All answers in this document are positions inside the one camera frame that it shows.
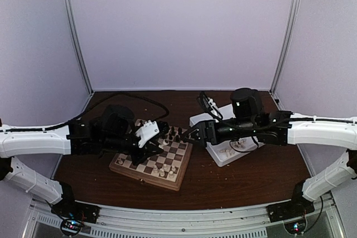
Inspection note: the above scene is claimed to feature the front aluminium rail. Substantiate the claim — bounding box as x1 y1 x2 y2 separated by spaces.
20 193 347 237

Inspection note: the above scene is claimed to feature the white tall piece carried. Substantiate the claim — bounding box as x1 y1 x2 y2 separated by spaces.
162 139 169 149

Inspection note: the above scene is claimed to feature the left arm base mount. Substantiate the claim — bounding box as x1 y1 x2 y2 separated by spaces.
51 182 100 224

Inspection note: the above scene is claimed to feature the white plastic tray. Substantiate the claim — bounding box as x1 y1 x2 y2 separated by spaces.
190 104 265 167

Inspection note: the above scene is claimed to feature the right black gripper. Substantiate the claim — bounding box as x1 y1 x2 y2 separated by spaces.
180 118 257 149

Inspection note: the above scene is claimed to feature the pile of white chess pieces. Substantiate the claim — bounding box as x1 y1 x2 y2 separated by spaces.
219 140 248 159

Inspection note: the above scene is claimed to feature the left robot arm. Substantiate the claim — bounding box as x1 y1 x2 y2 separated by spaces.
1 105 169 218

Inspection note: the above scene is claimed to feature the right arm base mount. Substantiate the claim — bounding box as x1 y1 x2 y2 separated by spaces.
266 181 315 222

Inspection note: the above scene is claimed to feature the right aluminium frame post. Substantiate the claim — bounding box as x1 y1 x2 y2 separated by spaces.
269 0 301 95

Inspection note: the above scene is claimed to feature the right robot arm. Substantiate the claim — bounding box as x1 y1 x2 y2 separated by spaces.
181 88 356 217

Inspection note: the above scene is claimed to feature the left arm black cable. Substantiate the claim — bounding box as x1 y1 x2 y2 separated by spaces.
0 91 170 133

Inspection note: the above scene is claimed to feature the wooden chess board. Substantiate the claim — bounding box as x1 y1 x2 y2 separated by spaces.
109 126 192 191

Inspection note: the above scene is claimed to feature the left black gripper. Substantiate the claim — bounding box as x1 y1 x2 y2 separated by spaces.
101 125 163 166

